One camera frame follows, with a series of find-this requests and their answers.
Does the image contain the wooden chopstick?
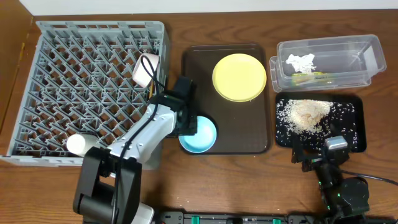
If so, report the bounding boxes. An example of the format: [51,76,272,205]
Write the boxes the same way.
[149,81,154,98]

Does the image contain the rice and food scraps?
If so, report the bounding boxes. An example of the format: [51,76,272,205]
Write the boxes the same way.
[275,99,359,150]

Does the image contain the light blue bowl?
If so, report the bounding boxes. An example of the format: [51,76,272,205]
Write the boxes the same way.
[178,116,217,154]

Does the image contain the white bowl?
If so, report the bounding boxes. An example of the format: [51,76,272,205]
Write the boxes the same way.
[132,53,160,88]

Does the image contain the yellow plate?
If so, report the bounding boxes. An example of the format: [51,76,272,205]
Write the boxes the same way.
[212,54,267,102]

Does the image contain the green snack wrapper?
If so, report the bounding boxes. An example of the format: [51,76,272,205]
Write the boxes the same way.
[292,72,329,85]

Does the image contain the white tissue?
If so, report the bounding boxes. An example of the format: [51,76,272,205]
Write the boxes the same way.
[285,54,316,73]

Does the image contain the white cup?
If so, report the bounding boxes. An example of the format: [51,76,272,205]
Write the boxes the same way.
[67,134,101,157]

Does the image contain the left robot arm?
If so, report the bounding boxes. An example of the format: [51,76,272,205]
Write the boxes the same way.
[73,77,197,223]

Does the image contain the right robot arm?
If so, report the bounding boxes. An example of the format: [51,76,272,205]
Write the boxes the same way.
[292,136,369,223]

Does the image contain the black waste tray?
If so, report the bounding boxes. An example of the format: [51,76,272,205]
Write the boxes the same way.
[275,92,367,152]

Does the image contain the grey dishwasher rack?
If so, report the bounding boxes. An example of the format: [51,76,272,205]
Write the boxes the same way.
[1,21,170,167]

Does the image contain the dark brown serving tray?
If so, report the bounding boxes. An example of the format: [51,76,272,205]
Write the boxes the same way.
[182,44,273,155]

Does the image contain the clear plastic bin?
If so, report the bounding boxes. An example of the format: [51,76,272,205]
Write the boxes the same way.
[269,34,387,92]

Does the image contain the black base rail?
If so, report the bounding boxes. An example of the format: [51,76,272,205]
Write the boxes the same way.
[150,212,323,224]

